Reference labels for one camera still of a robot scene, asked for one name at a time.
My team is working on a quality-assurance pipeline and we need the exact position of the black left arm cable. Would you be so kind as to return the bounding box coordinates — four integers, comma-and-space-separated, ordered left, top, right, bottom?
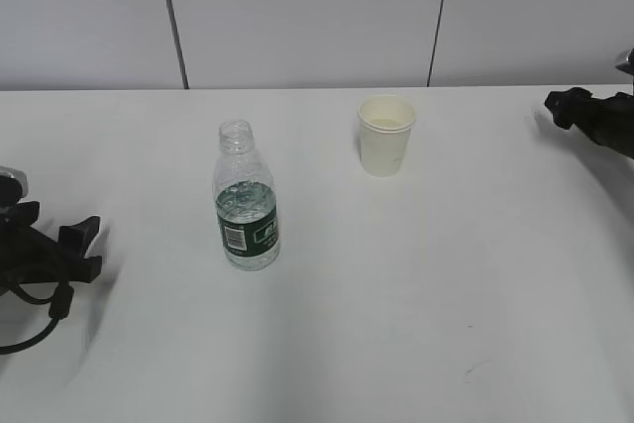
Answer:
0, 277, 75, 356

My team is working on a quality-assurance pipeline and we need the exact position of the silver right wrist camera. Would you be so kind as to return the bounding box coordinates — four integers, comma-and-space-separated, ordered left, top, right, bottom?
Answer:
614, 49, 634, 76

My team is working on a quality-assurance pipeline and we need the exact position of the white paper cup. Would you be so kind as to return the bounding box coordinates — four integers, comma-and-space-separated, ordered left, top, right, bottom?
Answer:
358, 95, 416, 177

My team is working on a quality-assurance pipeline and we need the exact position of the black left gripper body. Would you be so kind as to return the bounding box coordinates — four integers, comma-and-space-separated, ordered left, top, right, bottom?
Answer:
1, 189, 61, 297

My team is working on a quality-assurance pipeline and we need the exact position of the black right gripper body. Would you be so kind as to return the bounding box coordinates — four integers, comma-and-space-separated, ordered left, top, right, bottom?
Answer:
585, 92, 633, 159

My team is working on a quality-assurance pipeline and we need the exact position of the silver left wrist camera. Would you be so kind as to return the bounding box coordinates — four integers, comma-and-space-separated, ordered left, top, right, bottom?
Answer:
1, 165, 29, 198

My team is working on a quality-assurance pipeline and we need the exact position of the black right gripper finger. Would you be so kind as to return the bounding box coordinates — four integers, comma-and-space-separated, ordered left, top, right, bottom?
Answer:
544, 87, 602, 130

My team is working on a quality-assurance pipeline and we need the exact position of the clear water bottle green label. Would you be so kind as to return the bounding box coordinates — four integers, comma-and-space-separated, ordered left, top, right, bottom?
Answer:
213, 120, 280, 271

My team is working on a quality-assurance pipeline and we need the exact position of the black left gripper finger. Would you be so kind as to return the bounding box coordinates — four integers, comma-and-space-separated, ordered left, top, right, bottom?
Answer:
62, 256, 103, 283
57, 216, 100, 258

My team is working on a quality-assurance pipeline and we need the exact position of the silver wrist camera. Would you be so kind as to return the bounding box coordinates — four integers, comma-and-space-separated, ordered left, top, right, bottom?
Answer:
1, 165, 29, 198
614, 49, 634, 76

